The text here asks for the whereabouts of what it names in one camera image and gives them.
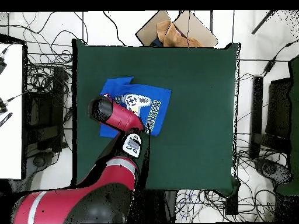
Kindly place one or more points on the blue printed T-shirt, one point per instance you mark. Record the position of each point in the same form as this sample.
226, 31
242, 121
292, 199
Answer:
158, 93

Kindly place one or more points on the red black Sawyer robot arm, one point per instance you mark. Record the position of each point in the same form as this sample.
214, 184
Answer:
93, 198

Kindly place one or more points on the dark blue cloth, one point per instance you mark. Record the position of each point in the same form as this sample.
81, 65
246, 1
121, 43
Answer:
156, 43

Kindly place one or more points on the brown cardboard box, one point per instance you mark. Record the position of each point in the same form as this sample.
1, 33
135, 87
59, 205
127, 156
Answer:
149, 30

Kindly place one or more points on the tan cloth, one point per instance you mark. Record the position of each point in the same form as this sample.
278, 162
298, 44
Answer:
172, 37

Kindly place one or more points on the white table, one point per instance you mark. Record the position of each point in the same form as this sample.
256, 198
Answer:
11, 116

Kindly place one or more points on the dark green table cloth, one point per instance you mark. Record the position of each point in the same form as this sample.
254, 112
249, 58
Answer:
198, 140
295, 116

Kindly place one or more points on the black ribbed strip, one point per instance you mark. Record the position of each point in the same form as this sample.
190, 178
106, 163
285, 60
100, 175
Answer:
5, 119

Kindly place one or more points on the black device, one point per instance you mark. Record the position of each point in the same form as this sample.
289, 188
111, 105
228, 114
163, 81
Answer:
2, 107
1, 66

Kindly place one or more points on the black table leg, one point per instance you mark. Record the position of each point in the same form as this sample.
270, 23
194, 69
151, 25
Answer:
231, 203

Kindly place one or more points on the black power adapter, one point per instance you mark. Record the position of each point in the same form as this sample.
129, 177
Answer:
269, 66

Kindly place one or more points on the black rod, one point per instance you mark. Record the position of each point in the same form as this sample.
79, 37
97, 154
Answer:
262, 22

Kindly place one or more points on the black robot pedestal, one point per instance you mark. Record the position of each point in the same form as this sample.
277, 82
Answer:
158, 205

